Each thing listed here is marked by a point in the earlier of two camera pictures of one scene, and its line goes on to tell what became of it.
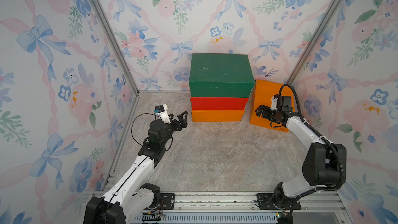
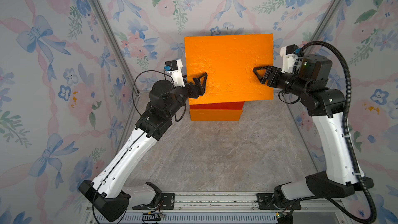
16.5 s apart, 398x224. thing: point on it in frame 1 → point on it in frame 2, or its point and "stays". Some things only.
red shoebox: [218, 103] stays
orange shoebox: [217, 115] stays
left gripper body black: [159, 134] → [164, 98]
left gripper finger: [183, 122] → [197, 81]
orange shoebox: [263, 92] → [229, 61]
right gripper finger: [259, 110] → [259, 75]
